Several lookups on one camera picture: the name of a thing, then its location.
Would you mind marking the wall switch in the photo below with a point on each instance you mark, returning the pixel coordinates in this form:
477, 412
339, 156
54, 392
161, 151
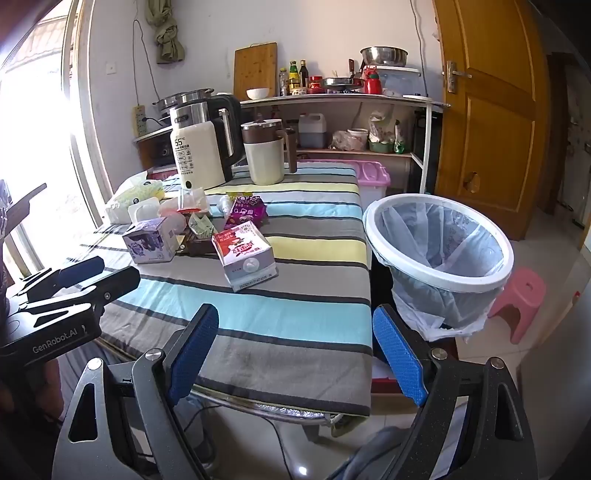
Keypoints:
111, 68

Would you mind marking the bamboo cutting board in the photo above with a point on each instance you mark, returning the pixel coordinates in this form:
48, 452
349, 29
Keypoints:
254, 69

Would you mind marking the white bowl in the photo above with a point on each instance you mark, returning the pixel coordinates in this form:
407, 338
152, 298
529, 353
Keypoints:
257, 94

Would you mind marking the translucent white container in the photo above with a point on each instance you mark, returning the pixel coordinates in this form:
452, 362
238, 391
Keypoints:
401, 81

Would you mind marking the pink plastic stool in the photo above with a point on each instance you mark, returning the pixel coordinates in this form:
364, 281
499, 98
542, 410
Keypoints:
521, 295

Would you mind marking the yellow power strip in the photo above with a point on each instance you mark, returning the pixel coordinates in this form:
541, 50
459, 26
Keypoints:
139, 121

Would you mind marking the steel basin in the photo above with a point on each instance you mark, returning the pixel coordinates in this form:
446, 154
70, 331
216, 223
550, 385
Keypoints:
384, 57

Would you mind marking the crumpled plastic bag on shelf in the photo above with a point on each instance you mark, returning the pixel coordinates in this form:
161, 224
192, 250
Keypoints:
341, 141

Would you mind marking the wooden door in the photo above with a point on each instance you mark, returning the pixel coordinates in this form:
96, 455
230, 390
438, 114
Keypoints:
489, 138

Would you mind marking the red jar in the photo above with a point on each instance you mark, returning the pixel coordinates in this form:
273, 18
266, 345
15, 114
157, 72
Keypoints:
316, 85

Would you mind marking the white jar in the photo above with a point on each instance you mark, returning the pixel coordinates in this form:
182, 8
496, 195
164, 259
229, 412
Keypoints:
359, 138

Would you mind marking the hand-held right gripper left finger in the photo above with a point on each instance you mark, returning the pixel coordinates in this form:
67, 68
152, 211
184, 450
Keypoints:
194, 355

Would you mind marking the green packet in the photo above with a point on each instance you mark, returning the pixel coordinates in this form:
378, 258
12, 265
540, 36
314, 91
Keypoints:
401, 141

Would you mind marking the yellow tissue pack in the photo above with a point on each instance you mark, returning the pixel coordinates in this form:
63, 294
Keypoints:
134, 194

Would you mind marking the clear plastic bag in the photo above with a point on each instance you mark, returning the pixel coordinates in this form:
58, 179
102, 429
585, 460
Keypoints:
225, 205

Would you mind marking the steel pan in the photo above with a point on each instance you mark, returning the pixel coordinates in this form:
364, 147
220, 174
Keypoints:
341, 83

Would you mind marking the dark brown wrapper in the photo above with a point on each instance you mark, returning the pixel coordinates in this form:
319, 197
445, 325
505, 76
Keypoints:
198, 247

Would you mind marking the dark side cabinet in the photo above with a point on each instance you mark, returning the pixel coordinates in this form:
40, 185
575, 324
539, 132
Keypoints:
154, 147

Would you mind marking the striped tablecloth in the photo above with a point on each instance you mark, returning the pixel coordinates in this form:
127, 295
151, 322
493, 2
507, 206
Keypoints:
300, 323

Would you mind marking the magenta snack wrapper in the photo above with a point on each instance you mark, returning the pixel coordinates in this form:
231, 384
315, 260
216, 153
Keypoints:
247, 210

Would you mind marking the white window frame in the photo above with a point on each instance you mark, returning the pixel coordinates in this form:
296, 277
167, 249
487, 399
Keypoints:
85, 115

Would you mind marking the cream jug with brown lid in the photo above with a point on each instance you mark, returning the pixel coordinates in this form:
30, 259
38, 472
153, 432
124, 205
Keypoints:
263, 161

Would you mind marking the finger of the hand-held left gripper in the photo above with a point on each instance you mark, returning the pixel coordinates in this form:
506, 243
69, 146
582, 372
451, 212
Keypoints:
115, 284
81, 270

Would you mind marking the hanging olive cloth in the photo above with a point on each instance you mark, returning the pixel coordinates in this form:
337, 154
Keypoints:
167, 37

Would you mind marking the yellow label sauce bottle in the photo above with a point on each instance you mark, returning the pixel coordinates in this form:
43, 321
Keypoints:
294, 81

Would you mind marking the cream steel electric kettle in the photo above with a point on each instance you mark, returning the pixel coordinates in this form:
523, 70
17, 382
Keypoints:
198, 152

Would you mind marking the red box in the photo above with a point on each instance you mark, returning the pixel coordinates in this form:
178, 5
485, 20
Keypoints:
385, 381

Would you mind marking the white trash bin with liner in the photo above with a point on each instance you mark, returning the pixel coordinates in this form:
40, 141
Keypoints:
443, 284

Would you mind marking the steel pots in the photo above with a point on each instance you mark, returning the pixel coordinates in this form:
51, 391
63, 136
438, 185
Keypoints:
184, 99

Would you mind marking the food bags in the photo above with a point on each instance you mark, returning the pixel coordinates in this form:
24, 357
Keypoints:
381, 127

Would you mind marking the clear plastic cup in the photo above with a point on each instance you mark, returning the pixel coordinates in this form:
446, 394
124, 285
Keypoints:
194, 201

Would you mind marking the white yogurt cup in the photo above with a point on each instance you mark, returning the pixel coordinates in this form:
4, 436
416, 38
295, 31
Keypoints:
144, 210

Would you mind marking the small clear bottle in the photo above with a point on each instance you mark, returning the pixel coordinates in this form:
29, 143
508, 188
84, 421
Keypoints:
283, 83

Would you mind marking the purple drink carton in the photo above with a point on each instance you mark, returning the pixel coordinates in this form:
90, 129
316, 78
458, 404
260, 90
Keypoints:
147, 242

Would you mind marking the white kitchen shelf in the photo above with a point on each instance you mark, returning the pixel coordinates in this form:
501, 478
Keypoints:
369, 99

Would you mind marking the red bottle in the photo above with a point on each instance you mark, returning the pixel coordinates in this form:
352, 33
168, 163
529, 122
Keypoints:
373, 83

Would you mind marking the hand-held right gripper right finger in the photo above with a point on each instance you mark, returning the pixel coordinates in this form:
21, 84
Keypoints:
399, 355

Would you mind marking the dark wooden chair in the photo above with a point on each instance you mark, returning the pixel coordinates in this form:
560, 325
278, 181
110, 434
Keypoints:
23, 203

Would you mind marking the pink lidded storage box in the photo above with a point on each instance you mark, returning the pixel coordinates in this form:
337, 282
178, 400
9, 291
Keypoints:
369, 175

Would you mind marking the green bowl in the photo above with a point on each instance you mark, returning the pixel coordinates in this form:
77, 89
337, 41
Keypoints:
381, 146

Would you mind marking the red milk carton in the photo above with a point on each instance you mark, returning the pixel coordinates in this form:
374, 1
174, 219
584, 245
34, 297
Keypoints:
244, 258

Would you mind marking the pink basket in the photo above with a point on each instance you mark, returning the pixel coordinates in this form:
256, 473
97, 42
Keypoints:
164, 174

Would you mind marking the oil jug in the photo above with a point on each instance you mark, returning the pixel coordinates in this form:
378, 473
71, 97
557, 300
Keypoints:
312, 134

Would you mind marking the dark sauce bottle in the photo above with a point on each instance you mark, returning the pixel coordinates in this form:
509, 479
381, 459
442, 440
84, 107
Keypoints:
304, 74

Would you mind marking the green yellow snack wrapper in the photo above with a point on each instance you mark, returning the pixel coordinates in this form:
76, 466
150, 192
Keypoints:
201, 224

